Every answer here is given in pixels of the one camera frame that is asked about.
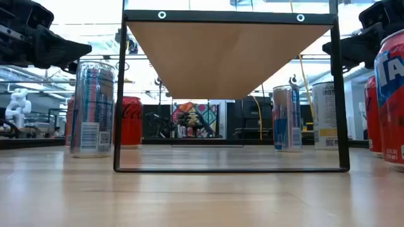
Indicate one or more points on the slim silver blue energy can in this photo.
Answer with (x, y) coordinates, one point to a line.
(285, 119)
(94, 110)

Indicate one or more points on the red soda can blue logo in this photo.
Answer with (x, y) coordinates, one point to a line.
(393, 110)
(372, 119)
(69, 123)

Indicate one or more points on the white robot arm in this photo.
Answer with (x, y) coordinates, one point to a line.
(18, 107)

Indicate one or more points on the slim white beverage can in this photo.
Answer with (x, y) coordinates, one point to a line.
(323, 110)

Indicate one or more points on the black hanging device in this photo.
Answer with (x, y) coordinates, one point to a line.
(133, 47)

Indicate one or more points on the person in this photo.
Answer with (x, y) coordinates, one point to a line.
(57, 131)

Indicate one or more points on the red Coca-Cola can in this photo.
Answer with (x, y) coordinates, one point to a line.
(134, 123)

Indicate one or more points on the black cabinet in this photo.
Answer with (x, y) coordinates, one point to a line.
(251, 110)

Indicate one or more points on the colourful patterned panel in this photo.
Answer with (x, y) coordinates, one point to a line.
(206, 113)

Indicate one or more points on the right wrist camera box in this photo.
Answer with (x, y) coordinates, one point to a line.
(374, 14)

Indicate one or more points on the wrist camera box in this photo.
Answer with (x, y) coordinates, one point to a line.
(39, 15)
(374, 14)

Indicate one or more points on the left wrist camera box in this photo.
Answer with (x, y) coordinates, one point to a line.
(39, 15)

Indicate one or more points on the black aluminium rig frame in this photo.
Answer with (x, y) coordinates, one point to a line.
(31, 143)

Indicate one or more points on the wooden shelf black metal frame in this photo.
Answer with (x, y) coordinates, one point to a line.
(221, 56)

